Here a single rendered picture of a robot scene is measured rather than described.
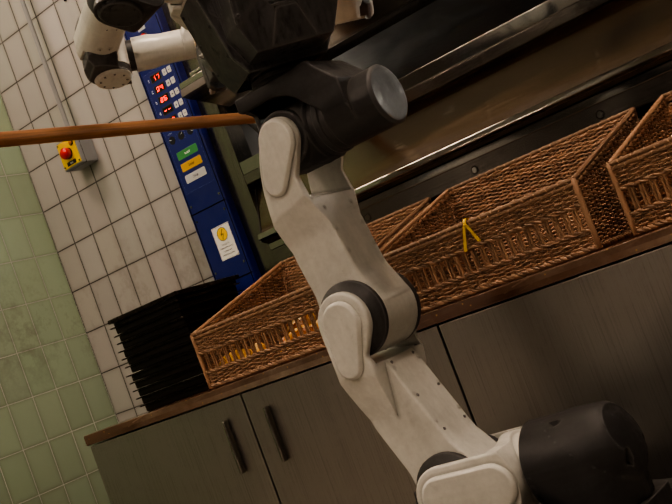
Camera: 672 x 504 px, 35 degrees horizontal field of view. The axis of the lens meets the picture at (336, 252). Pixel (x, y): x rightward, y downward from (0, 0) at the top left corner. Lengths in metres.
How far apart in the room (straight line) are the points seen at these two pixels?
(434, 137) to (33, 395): 1.60
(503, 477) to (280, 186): 0.64
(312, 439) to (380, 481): 0.20
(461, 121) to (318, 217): 0.95
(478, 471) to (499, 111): 1.18
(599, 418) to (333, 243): 0.56
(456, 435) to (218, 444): 0.97
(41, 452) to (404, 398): 1.90
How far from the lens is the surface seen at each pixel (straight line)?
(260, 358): 2.67
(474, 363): 2.28
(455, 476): 1.86
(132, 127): 2.41
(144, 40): 2.29
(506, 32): 2.76
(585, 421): 1.79
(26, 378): 3.65
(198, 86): 3.13
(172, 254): 3.48
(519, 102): 2.73
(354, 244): 1.96
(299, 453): 2.60
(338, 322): 1.90
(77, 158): 3.62
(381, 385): 1.91
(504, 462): 1.82
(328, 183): 2.08
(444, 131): 2.84
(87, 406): 3.76
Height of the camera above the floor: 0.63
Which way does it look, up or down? 4 degrees up
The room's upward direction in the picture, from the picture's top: 21 degrees counter-clockwise
